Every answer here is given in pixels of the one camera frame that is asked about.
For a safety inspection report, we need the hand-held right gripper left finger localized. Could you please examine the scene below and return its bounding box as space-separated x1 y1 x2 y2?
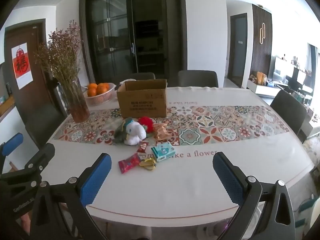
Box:
29 152 112 240

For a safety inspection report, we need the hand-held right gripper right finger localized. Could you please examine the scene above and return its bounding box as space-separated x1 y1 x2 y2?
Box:
212 151 304 240

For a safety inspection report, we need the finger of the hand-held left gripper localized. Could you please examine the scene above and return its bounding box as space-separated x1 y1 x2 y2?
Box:
0 132 24 175
24 142 56 179

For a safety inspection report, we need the green plush toy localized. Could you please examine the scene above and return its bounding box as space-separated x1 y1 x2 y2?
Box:
114 119 133 145

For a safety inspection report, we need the white plush toy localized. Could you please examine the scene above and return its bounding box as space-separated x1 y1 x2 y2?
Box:
124 120 147 146

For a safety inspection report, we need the teal tissue pack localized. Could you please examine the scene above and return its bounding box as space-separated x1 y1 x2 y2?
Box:
151 141 173 162

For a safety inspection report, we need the red plush toy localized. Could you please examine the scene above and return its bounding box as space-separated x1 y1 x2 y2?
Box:
138 116 157 133

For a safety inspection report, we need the brown cardboard box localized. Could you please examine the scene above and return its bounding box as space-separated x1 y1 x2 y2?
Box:
116 79 168 118

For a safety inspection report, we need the grey dining chair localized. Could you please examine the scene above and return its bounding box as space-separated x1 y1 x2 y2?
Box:
125 72 156 82
25 102 66 148
178 70 219 88
270 89 308 137

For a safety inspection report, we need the pink snack packet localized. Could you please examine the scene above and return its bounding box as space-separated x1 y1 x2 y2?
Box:
118 153 142 174

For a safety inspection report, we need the yellow snack packet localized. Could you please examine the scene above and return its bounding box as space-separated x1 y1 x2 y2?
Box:
139 158 157 170

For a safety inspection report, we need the glass vase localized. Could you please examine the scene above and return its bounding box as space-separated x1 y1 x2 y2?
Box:
59 80 90 123

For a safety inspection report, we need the white plastic fruit basket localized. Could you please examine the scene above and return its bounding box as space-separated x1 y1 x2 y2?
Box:
82 83 117 106

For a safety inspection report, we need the red and white door poster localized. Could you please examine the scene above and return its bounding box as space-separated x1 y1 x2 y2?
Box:
11 43 34 90

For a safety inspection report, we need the brown wooden door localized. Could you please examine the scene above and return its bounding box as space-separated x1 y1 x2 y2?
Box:
5 20 54 110

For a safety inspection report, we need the white tv cabinet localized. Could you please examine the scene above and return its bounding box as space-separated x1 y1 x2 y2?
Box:
247 78 285 98

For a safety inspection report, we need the dried flower bouquet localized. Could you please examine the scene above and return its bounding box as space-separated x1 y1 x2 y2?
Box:
34 20 84 100

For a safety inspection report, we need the grey interior door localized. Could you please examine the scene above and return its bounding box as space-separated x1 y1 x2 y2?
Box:
229 13 248 85

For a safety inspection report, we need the black framed glass door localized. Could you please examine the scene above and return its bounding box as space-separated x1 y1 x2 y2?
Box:
79 0 188 83

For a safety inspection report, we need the dark slatted wall panel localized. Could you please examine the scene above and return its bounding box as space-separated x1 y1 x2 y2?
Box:
251 4 273 80

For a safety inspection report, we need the gold wall ornament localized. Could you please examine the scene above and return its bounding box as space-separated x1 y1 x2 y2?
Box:
259 22 266 45

